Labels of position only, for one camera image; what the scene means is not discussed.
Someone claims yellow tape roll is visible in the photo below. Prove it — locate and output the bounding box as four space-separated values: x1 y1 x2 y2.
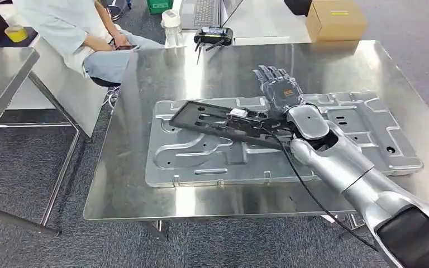
4 25 28 43

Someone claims black round stool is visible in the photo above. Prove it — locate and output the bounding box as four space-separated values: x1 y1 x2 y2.
90 76 122 111

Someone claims large stamped metal plate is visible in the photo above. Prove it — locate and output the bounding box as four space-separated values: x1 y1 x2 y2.
145 91 425 189

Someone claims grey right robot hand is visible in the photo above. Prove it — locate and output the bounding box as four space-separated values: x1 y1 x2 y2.
253 65 306 116

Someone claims white side panel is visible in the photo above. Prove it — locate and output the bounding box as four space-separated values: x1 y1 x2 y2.
5 37 108 138

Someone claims steel side table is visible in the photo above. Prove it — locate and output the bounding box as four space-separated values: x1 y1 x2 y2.
0 46 91 237

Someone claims grey laptop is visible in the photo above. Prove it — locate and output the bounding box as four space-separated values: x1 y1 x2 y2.
179 0 245 30

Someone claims green plastic crate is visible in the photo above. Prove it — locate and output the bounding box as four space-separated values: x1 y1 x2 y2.
146 0 174 15

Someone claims pale desk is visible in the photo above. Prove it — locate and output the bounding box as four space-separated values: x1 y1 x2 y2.
164 0 313 47

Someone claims brown cardboard box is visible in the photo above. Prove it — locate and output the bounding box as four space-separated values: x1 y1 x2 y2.
305 0 368 43

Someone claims black object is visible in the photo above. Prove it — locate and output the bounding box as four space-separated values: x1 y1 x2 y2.
284 0 313 16

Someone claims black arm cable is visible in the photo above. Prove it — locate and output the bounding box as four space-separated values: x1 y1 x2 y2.
263 127 380 253

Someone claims black plastic slotted panel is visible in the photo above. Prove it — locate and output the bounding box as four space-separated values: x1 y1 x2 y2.
169 100 293 151

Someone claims black wrist camera pale box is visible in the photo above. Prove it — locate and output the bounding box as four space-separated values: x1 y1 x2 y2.
226 108 293 137

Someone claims steel work table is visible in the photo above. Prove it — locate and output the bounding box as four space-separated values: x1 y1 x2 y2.
83 40 429 242

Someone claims office chair base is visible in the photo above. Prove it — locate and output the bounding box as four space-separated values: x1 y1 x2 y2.
105 0 133 22

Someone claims black remote controller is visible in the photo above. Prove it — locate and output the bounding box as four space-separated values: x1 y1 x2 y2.
193 26 235 65

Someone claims person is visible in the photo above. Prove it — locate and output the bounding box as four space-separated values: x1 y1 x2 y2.
12 0 165 84

